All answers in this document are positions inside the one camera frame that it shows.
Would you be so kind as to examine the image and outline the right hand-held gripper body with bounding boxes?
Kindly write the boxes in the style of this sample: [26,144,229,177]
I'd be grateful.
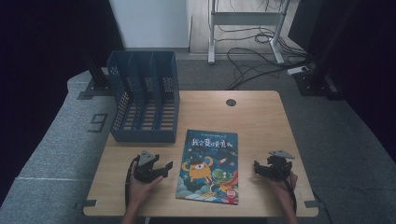
[265,149,296,183]

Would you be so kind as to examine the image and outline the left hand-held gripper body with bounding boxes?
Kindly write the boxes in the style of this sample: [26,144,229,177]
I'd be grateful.
[134,150,163,184]

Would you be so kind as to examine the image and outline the colourful children's picture book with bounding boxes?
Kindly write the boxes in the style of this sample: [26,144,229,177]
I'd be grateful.
[175,129,240,205]

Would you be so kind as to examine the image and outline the person's right hand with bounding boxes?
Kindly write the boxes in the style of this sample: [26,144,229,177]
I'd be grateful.
[266,172,299,207]

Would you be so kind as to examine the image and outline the person's left hand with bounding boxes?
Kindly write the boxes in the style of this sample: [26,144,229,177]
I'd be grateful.
[128,161,165,209]

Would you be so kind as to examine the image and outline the blue plastic file organizer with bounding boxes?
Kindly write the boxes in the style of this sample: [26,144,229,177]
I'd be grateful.
[106,49,181,145]

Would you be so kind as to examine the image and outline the white power strip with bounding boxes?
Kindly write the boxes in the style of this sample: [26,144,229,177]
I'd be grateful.
[286,65,310,77]

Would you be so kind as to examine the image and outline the black metal stand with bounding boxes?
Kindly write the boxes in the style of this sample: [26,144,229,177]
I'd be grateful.
[293,0,347,101]
[77,55,114,101]

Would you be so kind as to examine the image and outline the white panel board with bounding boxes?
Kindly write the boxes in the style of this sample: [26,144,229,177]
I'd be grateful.
[108,0,191,52]

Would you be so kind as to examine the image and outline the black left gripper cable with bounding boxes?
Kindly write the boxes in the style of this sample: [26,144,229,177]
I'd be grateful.
[124,156,140,210]

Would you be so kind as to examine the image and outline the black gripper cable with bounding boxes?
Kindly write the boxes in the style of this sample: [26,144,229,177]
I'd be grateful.
[124,156,140,210]
[274,163,299,216]

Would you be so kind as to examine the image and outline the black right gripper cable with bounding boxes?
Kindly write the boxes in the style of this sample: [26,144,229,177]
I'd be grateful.
[274,163,299,216]

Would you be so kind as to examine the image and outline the thin black floor cable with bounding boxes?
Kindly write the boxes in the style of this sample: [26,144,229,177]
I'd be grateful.
[312,189,334,224]

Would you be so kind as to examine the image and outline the long black floor cable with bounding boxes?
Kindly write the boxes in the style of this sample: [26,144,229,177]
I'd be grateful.
[225,46,312,91]

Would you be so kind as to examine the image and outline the tangled black floor cables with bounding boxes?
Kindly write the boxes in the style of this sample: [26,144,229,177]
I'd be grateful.
[214,23,307,58]

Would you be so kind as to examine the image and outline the white metal desk frame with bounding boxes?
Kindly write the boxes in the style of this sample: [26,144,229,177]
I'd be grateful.
[207,0,292,65]

